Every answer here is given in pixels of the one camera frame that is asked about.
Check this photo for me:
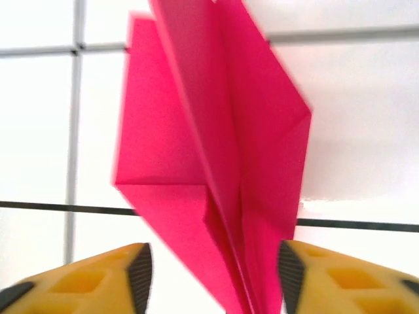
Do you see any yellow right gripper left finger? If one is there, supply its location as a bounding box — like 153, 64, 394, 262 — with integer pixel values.
0, 241, 154, 314

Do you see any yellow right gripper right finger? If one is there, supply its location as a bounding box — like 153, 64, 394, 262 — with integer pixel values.
277, 239, 419, 314

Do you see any pink paper sheet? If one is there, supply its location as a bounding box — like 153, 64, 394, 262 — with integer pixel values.
113, 0, 312, 314

